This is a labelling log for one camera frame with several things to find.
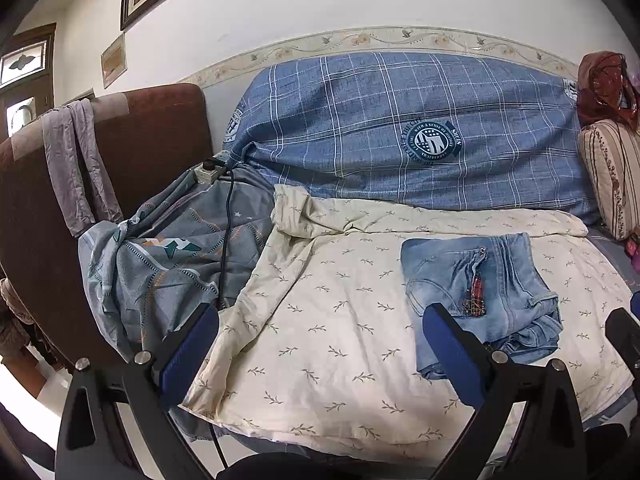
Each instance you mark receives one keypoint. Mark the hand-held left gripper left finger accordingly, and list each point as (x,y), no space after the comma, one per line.
(190,355)

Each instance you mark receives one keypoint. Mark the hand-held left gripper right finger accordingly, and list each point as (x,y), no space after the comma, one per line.
(455,360)

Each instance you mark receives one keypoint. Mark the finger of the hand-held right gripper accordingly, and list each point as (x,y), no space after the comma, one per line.
(625,335)

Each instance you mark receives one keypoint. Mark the blue denim pants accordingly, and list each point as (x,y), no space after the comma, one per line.
(440,270)

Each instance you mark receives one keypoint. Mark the grey patterned bed sheet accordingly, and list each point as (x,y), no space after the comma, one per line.
(165,230)

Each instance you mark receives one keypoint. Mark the cream leaf-print blanket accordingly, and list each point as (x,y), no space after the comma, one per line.
(325,310)

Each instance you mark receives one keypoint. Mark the beige striped floral pillow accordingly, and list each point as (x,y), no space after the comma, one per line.
(607,170)

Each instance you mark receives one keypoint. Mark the white power strip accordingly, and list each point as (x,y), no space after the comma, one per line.
(206,175)

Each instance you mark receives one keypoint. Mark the grey-purple hanging cloth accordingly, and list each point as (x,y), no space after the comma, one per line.
(65,170)

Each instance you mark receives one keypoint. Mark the brown headboard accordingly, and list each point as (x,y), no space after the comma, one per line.
(150,130)

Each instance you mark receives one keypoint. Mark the red-brown patterned scarf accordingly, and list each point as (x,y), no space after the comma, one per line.
(600,90)

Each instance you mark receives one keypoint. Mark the blue plaid quilt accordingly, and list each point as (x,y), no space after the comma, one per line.
(350,120)

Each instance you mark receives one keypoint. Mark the small framed picture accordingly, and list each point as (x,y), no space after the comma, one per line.
(114,60)

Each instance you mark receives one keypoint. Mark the wooden door with window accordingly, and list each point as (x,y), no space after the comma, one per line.
(30,90)

